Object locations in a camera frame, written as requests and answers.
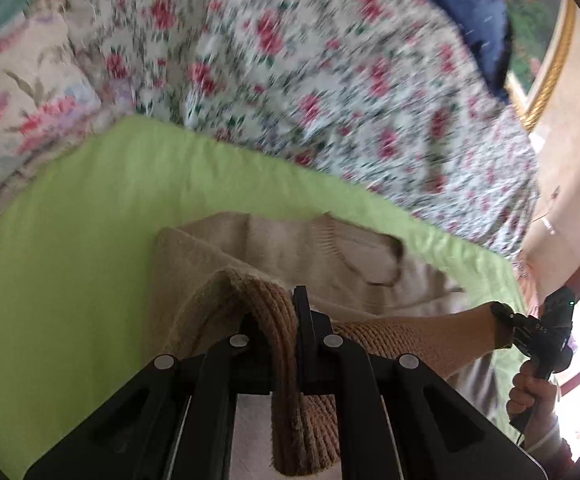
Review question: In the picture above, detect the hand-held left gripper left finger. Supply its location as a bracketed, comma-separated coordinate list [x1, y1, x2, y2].
[22, 312, 275, 480]

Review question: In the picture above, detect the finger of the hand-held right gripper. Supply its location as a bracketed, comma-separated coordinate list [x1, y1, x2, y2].
[488, 301, 516, 349]

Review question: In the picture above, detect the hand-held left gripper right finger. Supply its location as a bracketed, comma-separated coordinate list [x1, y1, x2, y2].
[292, 285, 550, 480]

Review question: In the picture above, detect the beige knit sweater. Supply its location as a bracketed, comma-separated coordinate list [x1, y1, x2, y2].
[145, 211, 514, 477]

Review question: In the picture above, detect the person's right hand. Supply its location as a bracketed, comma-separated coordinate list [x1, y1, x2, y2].
[506, 359, 561, 420]

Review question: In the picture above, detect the light green bed sheet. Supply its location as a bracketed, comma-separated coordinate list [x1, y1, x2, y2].
[0, 114, 531, 480]

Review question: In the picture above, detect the red floral blanket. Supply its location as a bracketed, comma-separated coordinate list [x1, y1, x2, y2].
[66, 0, 541, 262]

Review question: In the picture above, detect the pastel floral pillow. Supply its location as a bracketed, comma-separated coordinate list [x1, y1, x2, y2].
[0, 9, 137, 227]

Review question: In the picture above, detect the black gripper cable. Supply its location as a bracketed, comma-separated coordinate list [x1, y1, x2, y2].
[508, 409, 528, 450]

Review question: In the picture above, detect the gold picture frame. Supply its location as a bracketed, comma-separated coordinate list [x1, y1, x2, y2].
[470, 0, 579, 134]

